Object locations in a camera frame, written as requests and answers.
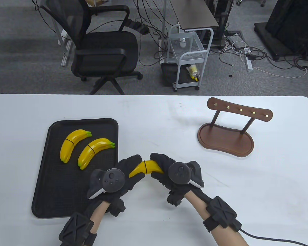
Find white aluminium frame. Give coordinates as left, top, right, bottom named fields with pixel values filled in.
left=57, top=28, right=74, bottom=67

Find white floor cable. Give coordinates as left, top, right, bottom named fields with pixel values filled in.
left=251, top=65, right=308, bottom=79

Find brown cardboard box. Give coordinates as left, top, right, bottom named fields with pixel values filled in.
left=86, top=0, right=111, bottom=7

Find black plastic tray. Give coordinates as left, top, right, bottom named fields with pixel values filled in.
left=32, top=118, right=119, bottom=219

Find grey right hand controller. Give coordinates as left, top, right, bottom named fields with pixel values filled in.
left=168, top=161, right=205, bottom=189

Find brown side table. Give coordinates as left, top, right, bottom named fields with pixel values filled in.
left=169, top=0, right=219, bottom=32

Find black right tracker cable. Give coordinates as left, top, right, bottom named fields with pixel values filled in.
left=239, top=229, right=308, bottom=246

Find person's right hand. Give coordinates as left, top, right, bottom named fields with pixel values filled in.
left=150, top=153, right=205, bottom=199

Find person's right forearm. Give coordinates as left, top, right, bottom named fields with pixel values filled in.
left=184, top=191, right=250, bottom=246

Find grey floor socket box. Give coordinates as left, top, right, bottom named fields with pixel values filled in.
left=225, top=32, right=244, bottom=49

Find brown wooden hook stand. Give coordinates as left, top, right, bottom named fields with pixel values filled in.
left=197, top=97, right=273, bottom=157

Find black left forearm tracker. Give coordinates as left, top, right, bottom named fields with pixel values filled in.
left=58, top=212, right=98, bottom=246

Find yellow plastic banana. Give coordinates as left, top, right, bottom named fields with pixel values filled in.
left=129, top=161, right=163, bottom=178
left=78, top=138, right=115, bottom=167
left=60, top=129, right=92, bottom=162
left=80, top=143, right=115, bottom=170
left=64, top=133, right=92, bottom=163
left=141, top=160, right=162, bottom=175

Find white wire cart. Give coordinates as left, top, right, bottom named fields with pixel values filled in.
left=168, top=24, right=214, bottom=92

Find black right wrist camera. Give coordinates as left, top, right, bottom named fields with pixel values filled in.
left=166, top=190, right=187, bottom=207

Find grey left hand controller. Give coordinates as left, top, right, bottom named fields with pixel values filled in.
left=87, top=168, right=126, bottom=200

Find grey hand controller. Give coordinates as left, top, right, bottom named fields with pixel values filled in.
left=168, top=161, right=205, bottom=189
left=87, top=168, right=126, bottom=200

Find person's left hand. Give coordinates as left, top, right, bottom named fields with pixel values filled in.
left=92, top=155, right=146, bottom=204

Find black mesh office chair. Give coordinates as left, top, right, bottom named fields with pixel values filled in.
left=39, top=0, right=143, bottom=95

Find black right forearm tracker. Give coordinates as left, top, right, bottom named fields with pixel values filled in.
left=203, top=196, right=243, bottom=232

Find black desk frame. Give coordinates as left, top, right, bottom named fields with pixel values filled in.
left=205, top=0, right=234, bottom=49

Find black equipment stand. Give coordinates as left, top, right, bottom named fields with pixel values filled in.
left=254, top=0, right=308, bottom=61

